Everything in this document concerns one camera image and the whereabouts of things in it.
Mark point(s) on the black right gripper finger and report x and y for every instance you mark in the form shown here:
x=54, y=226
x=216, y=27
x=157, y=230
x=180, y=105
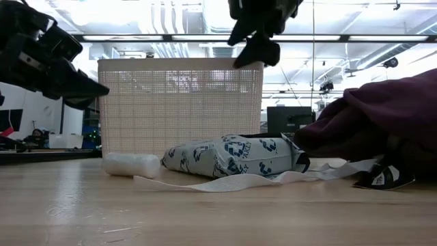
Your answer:
x=240, y=34
x=261, y=51

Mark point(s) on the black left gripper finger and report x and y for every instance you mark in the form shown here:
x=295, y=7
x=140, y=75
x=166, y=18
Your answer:
x=78, y=85
x=80, y=104

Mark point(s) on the white gauze roll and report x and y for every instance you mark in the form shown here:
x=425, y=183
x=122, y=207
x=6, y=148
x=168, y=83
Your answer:
x=131, y=165

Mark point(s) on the grey blue-printed supply pack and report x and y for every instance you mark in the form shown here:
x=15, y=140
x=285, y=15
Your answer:
x=232, y=155

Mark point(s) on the maroon cloth bundle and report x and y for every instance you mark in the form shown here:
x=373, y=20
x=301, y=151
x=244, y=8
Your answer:
x=385, y=116

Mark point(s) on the white perforated plastic basket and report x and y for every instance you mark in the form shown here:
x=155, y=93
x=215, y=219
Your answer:
x=177, y=109

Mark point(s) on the dark cabinet with green lights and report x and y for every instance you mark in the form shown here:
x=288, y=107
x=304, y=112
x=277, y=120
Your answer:
x=91, y=135

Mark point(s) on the white storage box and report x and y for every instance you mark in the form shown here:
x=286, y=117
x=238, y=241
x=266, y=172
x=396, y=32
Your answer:
x=65, y=141

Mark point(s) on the person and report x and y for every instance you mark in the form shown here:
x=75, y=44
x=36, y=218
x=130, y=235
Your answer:
x=35, y=137

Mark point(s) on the black computer monitor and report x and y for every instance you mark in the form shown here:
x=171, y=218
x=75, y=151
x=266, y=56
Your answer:
x=288, y=119

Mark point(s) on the black tag with white label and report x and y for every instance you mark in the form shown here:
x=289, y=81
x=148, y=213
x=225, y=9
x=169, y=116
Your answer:
x=384, y=177

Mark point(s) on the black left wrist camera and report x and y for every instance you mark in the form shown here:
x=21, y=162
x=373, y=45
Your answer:
x=61, y=42

